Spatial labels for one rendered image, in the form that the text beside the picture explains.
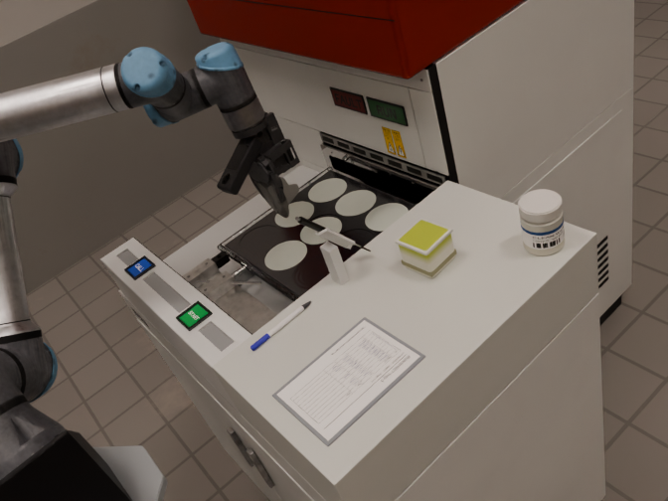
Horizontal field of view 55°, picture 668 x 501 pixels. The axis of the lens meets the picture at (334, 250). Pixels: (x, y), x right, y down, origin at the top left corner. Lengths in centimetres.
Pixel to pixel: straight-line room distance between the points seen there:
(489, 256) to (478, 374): 23
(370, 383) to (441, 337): 14
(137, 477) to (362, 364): 49
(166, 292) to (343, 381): 51
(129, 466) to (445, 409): 61
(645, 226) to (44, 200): 275
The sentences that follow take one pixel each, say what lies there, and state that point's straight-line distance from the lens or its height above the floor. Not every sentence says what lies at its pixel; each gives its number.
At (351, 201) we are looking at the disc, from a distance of 153.
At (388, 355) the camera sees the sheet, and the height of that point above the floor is 97.
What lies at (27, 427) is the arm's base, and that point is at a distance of 116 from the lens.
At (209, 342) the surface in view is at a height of 96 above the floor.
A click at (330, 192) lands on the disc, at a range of 158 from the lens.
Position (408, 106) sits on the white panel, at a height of 113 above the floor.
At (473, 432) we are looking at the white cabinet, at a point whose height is 79.
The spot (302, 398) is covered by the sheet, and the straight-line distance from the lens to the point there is 105.
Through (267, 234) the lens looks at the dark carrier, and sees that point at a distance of 153.
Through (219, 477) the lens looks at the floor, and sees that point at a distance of 229.
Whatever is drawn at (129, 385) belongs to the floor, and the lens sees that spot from 277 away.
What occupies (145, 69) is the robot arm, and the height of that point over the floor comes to 143.
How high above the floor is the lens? 175
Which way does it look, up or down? 37 degrees down
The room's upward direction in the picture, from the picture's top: 20 degrees counter-clockwise
